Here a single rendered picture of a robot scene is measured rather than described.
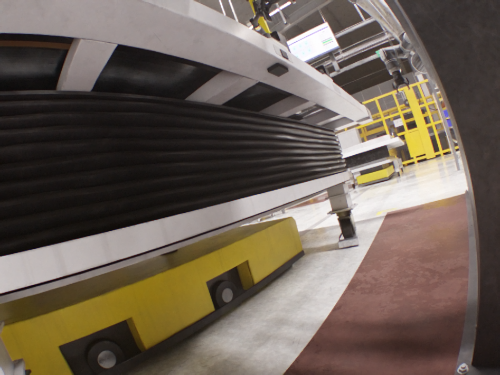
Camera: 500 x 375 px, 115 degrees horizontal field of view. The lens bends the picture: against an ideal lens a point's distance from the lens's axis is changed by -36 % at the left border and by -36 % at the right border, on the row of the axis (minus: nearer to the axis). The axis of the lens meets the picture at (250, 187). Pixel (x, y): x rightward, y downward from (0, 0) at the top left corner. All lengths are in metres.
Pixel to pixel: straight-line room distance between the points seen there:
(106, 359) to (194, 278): 0.41
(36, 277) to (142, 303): 0.44
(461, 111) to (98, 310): 0.87
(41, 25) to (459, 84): 0.64
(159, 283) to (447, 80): 0.84
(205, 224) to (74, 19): 0.47
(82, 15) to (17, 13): 0.11
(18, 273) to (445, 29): 0.70
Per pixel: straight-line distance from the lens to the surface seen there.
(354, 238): 1.45
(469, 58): 0.41
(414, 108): 10.69
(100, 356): 0.83
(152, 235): 0.46
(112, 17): 0.48
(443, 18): 0.43
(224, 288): 1.04
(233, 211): 0.60
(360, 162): 5.70
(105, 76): 0.83
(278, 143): 1.14
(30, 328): 0.73
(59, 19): 0.48
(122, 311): 0.76
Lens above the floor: 0.42
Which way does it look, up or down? 3 degrees up
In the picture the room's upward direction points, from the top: 15 degrees counter-clockwise
